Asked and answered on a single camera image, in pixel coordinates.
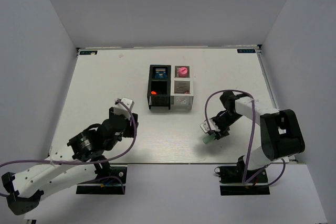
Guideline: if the green correction tape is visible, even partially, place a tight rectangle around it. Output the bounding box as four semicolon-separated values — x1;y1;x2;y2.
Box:
202;134;216;144

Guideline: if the pink cap glitter bottle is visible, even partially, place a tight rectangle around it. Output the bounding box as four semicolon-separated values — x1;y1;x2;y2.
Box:
175;66;190;78

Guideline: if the blue ink jar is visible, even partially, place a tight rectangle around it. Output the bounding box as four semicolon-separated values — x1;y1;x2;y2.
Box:
154;71;167;79

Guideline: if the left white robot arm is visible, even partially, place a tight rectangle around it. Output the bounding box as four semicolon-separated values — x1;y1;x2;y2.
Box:
2;107;139;216

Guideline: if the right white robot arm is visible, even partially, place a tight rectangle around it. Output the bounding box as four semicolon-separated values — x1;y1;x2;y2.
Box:
202;90;306;184

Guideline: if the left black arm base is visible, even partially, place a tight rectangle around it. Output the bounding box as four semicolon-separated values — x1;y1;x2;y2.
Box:
76;166;128;195

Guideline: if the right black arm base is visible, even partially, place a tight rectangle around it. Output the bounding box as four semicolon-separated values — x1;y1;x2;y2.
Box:
214;165;270;196

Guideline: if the white slotted organizer box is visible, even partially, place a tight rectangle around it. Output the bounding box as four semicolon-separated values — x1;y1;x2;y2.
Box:
171;65;194;111

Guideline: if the black slotted organizer box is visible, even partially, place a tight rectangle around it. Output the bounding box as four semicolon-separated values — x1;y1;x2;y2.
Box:
146;65;171;110

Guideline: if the right blue corner label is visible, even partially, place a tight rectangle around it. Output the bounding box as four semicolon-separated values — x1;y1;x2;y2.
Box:
237;49;256;54

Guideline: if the blue corner label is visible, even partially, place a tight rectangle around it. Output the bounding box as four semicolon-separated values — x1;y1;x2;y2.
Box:
79;50;98;55
237;49;256;54

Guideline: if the left blue corner label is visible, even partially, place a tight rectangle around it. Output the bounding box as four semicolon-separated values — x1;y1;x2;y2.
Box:
79;50;98;55

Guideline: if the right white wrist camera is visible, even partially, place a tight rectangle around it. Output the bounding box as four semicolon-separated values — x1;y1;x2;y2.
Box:
200;119;219;135

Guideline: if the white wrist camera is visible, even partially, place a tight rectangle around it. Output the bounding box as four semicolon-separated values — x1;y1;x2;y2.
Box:
200;119;219;135
113;98;134;120

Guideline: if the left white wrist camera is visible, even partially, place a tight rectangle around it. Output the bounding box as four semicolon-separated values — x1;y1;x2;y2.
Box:
113;98;134;120

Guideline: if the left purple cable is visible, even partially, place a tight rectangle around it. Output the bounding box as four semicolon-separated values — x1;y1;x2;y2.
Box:
0;98;139;198

